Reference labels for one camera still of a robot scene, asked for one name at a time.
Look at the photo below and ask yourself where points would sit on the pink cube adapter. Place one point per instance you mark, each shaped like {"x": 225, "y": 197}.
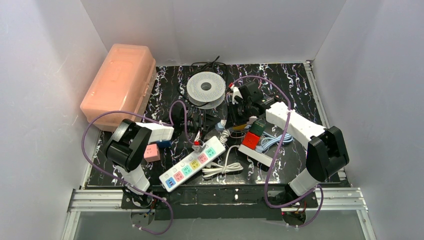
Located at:
{"x": 152, "y": 153}

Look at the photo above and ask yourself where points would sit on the pink translucent storage box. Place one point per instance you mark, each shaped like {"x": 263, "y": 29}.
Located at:
{"x": 122, "y": 86}

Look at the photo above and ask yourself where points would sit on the blue cube adapter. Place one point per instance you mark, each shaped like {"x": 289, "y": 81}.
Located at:
{"x": 164, "y": 144}

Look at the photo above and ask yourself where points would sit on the white colourful power strip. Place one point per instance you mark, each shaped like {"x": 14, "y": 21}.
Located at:
{"x": 191, "y": 164}

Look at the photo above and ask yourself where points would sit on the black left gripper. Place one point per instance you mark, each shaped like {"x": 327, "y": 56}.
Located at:
{"x": 201, "y": 122}

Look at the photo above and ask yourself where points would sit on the white perforated round speaker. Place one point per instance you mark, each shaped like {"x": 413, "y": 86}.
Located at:
{"x": 206, "y": 90}

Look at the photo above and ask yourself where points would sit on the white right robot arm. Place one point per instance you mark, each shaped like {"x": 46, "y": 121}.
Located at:
{"x": 326, "y": 148}

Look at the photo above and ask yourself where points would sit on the light blue power strip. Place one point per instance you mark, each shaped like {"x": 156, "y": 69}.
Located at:
{"x": 221, "y": 126}

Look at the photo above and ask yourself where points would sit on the red cube adapter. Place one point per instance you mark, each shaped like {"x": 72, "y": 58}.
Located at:
{"x": 251, "y": 140}

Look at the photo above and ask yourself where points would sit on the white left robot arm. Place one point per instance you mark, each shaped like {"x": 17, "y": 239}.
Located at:
{"x": 131, "y": 142}

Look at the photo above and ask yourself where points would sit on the white small power strip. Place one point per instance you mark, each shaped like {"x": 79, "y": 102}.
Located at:
{"x": 260, "y": 157}

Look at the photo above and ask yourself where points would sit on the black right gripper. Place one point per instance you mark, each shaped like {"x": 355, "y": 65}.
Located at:
{"x": 236, "y": 117}

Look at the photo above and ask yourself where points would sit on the white yellow cube adapter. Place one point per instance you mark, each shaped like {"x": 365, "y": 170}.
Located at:
{"x": 245, "y": 125}

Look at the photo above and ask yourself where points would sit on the white plug with cable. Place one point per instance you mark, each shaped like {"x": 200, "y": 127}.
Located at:
{"x": 214, "y": 168}

